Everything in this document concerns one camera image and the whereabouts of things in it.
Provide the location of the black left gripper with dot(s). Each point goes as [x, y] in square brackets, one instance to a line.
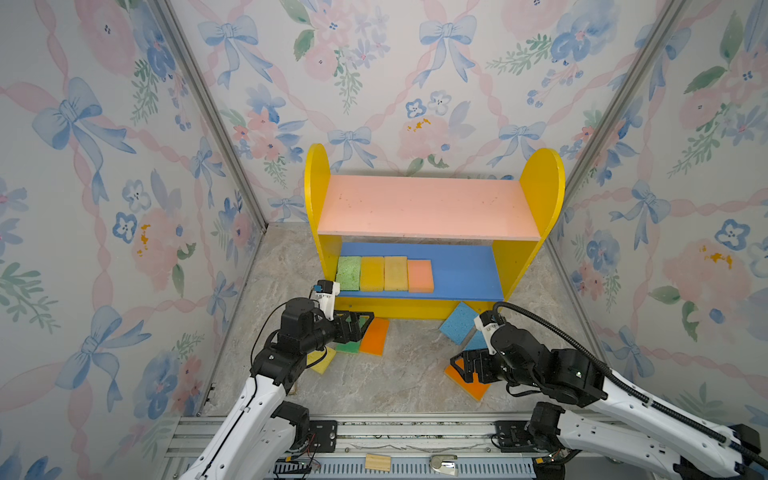
[354, 333]

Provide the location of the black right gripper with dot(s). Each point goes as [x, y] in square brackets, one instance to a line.
[468, 359]

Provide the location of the light green sponge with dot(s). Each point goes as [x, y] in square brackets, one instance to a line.
[349, 273]

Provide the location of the bright yellow sponge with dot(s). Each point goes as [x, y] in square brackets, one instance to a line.
[372, 274]

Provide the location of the pale yellow sponge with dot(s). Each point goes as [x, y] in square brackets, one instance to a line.
[396, 273]

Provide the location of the pink salmon sponge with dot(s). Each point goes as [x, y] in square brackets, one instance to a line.
[420, 277]

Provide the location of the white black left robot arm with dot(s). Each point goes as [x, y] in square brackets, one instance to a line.
[263, 426]

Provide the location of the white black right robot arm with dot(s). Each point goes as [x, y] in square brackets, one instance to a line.
[591, 407]

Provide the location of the yellow sponge under left arm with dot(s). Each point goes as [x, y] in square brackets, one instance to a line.
[319, 361]

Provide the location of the blue sponge near shelf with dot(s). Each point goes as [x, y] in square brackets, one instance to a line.
[459, 323]

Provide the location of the yellow pink blue wooden shelf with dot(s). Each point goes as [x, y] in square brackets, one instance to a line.
[480, 235]

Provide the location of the dark green sponge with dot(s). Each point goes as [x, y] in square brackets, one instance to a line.
[349, 348]

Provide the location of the orange sponge left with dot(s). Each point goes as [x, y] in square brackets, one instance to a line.
[374, 340]

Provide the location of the orange sponge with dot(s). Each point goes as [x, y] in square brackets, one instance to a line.
[475, 390]
[374, 340]

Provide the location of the orange sponge right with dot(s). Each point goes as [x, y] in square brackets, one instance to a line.
[475, 390]

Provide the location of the blue sponge lower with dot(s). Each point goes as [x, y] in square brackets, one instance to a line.
[474, 340]

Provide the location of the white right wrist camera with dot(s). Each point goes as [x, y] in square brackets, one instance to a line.
[486, 324]

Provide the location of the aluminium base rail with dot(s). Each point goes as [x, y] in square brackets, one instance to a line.
[410, 440]

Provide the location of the aluminium corner post left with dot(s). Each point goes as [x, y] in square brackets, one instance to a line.
[180, 47]

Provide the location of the aluminium corner post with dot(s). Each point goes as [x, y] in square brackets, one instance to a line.
[659, 34]
[180, 47]

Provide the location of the aluminium corner post right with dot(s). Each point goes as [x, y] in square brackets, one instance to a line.
[659, 34]

